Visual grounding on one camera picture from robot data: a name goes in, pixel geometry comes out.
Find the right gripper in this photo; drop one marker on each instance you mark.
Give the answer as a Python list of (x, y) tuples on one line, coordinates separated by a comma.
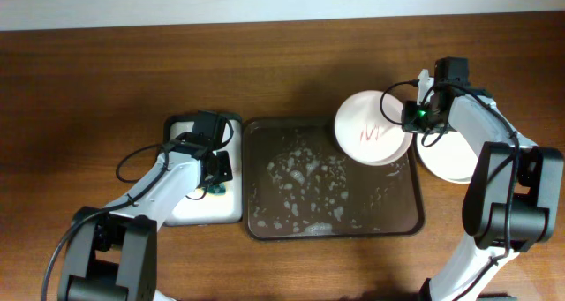
[(408, 109)]

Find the large brown serving tray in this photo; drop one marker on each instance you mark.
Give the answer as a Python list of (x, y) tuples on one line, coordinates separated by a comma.
[(299, 184)]

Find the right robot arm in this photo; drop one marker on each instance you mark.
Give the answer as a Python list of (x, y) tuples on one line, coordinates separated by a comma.
[(512, 199)]

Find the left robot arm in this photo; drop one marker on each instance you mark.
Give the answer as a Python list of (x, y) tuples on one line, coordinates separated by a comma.
[(110, 253)]

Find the green and yellow sponge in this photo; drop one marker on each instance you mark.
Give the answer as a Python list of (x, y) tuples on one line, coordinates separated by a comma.
[(216, 189)]

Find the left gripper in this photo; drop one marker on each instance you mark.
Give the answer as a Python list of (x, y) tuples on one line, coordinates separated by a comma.
[(225, 172)]

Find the cream plate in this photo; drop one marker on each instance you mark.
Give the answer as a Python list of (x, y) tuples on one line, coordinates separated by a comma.
[(451, 158)]

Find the small black tray white liner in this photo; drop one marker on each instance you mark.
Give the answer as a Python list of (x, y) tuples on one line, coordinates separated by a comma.
[(198, 208)]

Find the pink plate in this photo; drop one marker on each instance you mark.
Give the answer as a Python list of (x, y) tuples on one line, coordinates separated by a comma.
[(367, 130)]

